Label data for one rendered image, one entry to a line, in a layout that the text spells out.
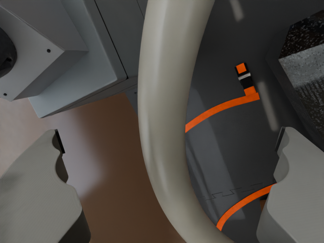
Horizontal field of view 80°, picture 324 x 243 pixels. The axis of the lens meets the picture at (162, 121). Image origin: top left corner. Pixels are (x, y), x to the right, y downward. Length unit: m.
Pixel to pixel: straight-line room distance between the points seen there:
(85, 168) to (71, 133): 0.38
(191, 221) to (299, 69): 0.66
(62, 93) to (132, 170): 1.23
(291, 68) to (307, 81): 0.06
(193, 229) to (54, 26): 0.56
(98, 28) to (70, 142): 1.63
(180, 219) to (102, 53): 0.53
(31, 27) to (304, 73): 0.76
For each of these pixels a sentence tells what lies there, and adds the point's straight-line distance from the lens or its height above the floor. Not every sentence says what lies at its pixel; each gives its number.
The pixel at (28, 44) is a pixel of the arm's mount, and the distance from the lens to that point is 0.60.
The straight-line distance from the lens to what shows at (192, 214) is 0.17.
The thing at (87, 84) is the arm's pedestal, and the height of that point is 0.85.
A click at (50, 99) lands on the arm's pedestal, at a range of 0.80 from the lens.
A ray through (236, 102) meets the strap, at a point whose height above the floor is 0.02.
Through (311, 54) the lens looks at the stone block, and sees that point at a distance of 0.74.
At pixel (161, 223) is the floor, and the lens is 2.08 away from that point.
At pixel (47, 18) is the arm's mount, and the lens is 0.62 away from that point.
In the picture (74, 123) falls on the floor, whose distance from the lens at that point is 2.01.
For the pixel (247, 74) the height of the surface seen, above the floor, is 0.05.
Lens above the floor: 1.36
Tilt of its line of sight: 63 degrees down
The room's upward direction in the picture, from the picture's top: 131 degrees counter-clockwise
